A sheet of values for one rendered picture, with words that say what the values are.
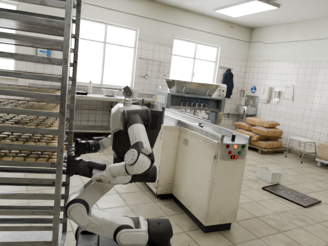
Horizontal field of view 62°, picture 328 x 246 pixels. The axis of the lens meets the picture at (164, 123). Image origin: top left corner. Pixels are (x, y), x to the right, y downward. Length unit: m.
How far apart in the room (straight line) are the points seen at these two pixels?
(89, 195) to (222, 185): 1.20
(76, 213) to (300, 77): 6.00
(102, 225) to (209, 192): 0.99
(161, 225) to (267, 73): 6.09
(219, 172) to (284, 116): 4.82
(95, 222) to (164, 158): 1.29
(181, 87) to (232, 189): 1.15
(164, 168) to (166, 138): 0.33
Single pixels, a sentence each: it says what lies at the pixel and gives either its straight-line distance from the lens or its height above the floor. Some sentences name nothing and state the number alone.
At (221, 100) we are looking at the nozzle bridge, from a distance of 3.12.
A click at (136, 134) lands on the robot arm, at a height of 1.01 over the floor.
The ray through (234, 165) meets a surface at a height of 0.63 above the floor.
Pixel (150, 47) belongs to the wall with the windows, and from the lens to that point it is 6.34.
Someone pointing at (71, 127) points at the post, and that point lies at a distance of 1.94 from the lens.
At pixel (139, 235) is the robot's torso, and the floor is 0.31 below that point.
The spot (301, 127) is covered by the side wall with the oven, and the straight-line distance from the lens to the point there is 6.82.
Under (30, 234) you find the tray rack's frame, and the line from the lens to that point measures 2.22.
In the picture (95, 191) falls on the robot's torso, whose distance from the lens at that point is 1.77.
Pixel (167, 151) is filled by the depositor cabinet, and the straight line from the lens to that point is 2.90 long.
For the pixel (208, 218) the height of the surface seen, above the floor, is 0.15.
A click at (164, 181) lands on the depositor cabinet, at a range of 3.00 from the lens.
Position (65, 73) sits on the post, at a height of 1.27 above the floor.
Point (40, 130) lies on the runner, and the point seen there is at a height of 0.96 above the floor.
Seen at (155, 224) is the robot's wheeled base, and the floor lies 0.35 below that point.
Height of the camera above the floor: 1.28
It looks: 8 degrees down
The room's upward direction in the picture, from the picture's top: 7 degrees clockwise
